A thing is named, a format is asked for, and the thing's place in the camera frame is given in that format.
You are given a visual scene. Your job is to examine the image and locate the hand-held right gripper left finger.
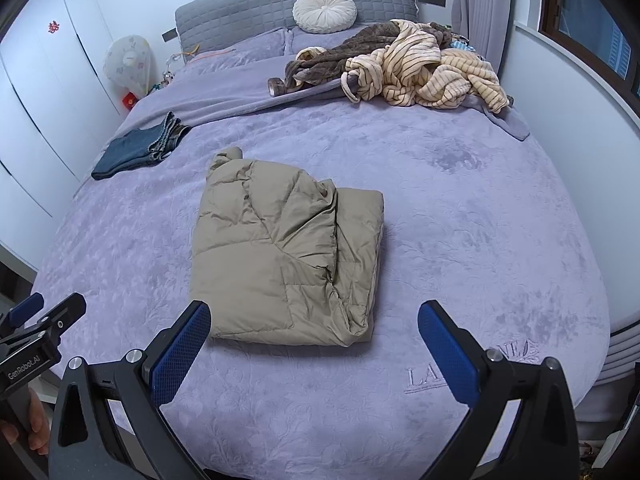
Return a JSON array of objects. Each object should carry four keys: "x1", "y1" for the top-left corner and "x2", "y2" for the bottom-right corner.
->
[{"x1": 47, "y1": 300, "x2": 213, "y2": 480}]

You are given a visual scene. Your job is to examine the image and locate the cream striped fleece garment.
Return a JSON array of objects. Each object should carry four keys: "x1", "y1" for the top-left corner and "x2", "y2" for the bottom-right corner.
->
[{"x1": 341, "y1": 19, "x2": 511, "y2": 113}]

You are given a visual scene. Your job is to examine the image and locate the orange cable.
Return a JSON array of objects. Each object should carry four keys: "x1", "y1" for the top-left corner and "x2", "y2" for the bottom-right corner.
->
[{"x1": 187, "y1": 48, "x2": 236, "y2": 61}]

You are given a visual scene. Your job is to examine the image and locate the person's left hand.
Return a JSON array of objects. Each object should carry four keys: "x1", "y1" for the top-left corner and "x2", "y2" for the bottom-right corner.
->
[{"x1": 0, "y1": 387, "x2": 51, "y2": 456}]

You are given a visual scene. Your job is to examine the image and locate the purple folded blanket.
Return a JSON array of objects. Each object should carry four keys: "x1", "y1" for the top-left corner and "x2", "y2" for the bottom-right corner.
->
[{"x1": 117, "y1": 27, "x2": 531, "y2": 141}]

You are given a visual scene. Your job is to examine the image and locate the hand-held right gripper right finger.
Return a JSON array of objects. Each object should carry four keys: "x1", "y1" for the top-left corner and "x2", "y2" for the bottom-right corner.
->
[{"x1": 417, "y1": 300, "x2": 581, "y2": 480}]

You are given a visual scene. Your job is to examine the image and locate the khaki puffer jacket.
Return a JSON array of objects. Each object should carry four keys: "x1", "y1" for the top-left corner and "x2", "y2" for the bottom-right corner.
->
[{"x1": 189, "y1": 146, "x2": 386, "y2": 348}]

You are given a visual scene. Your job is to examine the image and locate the round cream cushion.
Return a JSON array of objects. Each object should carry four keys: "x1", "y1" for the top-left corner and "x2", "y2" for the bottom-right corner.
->
[{"x1": 292, "y1": 0, "x2": 358, "y2": 34}]

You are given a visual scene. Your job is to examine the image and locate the grey curtain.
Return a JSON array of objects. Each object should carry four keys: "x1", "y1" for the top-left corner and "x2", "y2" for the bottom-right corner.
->
[{"x1": 457, "y1": 0, "x2": 521, "y2": 76}]

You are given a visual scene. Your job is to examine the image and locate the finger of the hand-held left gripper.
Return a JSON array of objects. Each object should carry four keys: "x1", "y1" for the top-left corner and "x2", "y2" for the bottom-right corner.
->
[
  {"x1": 22, "y1": 292, "x2": 87, "y2": 348},
  {"x1": 0, "y1": 292, "x2": 45, "y2": 331}
]

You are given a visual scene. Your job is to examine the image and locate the purple pillow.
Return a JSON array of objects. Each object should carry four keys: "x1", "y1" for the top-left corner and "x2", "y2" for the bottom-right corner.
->
[
  {"x1": 286, "y1": 25, "x2": 371, "y2": 53},
  {"x1": 185, "y1": 29, "x2": 291, "y2": 63}
]

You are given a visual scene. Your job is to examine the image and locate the white ribbed object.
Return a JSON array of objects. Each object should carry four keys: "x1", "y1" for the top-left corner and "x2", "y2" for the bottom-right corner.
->
[{"x1": 595, "y1": 322, "x2": 640, "y2": 388}]

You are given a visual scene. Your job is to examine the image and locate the grey quilted headboard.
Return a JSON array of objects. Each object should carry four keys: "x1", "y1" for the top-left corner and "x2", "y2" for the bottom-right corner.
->
[{"x1": 175, "y1": 0, "x2": 420, "y2": 63}]

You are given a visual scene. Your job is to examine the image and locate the bed with purple cover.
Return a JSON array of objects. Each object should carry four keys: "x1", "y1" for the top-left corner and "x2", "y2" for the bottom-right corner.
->
[{"x1": 30, "y1": 25, "x2": 613, "y2": 480}]

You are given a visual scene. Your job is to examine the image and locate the folded blue jeans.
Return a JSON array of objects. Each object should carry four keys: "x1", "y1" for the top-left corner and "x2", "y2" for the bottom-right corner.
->
[{"x1": 91, "y1": 111, "x2": 192, "y2": 181}]

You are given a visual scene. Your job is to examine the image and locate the covered white standing fan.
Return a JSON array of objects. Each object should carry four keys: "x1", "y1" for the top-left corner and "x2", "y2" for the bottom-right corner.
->
[{"x1": 102, "y1": 34, "x2": 153, "y2": 96}]

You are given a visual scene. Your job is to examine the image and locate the dark framed window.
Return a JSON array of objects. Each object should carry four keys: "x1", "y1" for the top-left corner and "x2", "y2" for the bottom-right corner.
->
[{"x1": 537, "y1": 0, "x2": 640, "y2": 98}]

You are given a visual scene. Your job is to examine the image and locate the brown fleece garment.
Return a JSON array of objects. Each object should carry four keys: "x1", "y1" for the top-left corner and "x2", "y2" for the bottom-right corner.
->
[{"x1": 267, "y1": 21, "x2": 468, "y2": 98}]

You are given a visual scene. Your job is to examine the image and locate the white wardrobe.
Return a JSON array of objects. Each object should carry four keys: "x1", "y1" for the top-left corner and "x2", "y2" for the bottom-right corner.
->
[{"x1": 0, "y1": 0, "x2": 126, "y2": 271}]

